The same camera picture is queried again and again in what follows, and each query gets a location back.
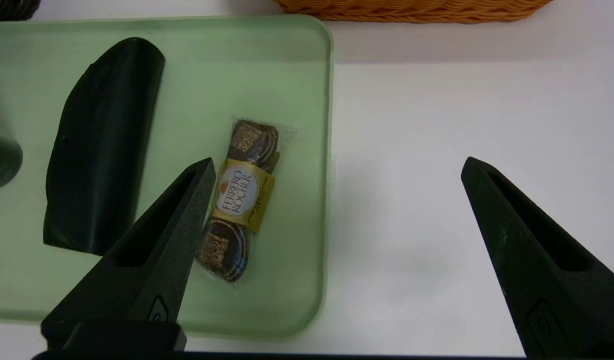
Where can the light green plastic tray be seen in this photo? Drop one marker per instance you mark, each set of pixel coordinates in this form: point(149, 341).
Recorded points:
point(267, 75)

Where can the black leather glasses case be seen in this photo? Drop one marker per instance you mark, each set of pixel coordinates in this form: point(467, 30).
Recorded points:
point(102, 150)

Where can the dark brown wicker basket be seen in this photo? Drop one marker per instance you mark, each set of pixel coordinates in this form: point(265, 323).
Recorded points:
point(12, 7)

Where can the chocolate ball pack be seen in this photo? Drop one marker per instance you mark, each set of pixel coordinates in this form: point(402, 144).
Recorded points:
point(242, 192)

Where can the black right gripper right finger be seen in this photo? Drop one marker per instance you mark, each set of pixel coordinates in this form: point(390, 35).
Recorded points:
point(526, 260)

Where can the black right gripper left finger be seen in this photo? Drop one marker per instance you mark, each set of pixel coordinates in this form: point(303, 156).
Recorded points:
point(157, 260)

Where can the orange wicker basket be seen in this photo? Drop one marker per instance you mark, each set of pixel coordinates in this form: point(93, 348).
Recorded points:
point(416, 10)

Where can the black face cream tube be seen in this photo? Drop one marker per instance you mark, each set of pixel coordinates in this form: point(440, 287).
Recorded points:
point(2, 160)

